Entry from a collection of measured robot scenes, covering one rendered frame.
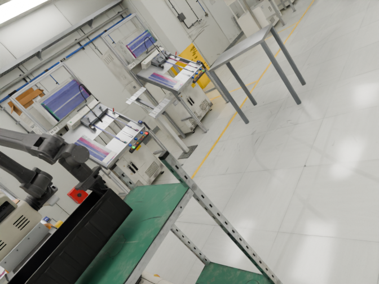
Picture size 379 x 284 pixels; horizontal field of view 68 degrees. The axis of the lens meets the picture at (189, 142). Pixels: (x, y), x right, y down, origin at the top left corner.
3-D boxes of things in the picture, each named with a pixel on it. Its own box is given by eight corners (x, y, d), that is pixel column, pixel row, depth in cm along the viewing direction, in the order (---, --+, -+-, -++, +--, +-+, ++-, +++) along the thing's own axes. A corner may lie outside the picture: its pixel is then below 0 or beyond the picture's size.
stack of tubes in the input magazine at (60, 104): (90, 95, 352) (74, 78, 343) (59, 120, 325) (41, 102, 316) (87, 98, 362) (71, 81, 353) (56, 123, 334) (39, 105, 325)
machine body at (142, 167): (167, 169, 390) (137, 136, 369) (136, 209, 351) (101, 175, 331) (144, 172, 440) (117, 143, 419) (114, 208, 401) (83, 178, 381)
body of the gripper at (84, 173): (104, 168, 99) (88, 154, 96) (83, 191, 93) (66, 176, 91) (97, 170, 104) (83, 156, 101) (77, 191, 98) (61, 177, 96)
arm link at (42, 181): (38, 180, 135) (31, 190, 132) (30, 171, 126) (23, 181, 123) (55, 186, 134) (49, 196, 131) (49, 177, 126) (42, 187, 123)
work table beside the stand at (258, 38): (300, 103, 295) (261, 39, 268) (245, 124, 342) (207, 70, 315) (305, 83, 325) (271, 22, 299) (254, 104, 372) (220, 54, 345)
